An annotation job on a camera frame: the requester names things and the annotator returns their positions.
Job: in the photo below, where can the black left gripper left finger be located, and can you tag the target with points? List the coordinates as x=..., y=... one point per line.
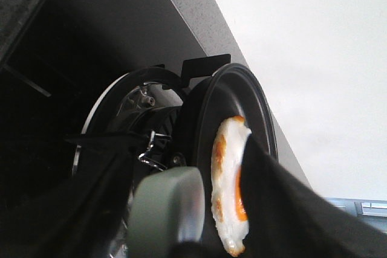
x=80, y=217

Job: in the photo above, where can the left black burner pan support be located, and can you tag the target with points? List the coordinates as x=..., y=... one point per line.
x=99, y=134

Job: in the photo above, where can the black glass gas cooktop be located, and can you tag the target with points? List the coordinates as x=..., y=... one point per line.
x=57, y=57

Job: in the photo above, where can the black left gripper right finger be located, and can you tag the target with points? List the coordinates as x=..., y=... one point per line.
x=287, y=219

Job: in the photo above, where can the left black burner head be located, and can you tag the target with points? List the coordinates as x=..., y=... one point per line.
x=149, y=107

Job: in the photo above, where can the black frying pan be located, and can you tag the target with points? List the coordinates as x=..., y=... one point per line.
x=173, y=207

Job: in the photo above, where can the fried egg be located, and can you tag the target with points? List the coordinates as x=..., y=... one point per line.
x=227, y=207

